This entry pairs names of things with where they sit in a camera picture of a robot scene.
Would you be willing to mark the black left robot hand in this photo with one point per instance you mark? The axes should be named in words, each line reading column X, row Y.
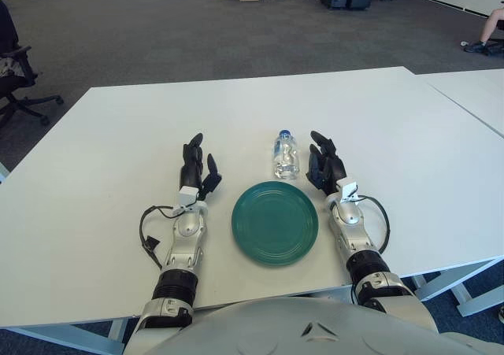
column 193, row 170

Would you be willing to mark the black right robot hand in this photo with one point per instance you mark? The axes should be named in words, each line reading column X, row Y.
column 327, row 166

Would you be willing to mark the clear plastic water bottle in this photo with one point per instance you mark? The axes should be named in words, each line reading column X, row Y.
column 285, row 154

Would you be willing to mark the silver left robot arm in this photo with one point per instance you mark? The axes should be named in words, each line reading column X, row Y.
column 189, row 229

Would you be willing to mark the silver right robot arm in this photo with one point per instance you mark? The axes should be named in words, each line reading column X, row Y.
column 350, row 217

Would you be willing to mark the green round plate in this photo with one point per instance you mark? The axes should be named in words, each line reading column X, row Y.
column 275, row 225

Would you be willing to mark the grey robot torso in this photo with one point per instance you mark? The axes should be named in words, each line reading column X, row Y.
column 295, row 331

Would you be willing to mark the black office chair with armrest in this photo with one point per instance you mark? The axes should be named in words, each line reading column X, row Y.
column 15, row 71

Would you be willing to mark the seated person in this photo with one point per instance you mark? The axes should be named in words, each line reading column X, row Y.
column 492, row 24

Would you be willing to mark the white table leg frame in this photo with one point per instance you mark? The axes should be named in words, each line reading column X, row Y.
column 118, row 331
column 456, row 288

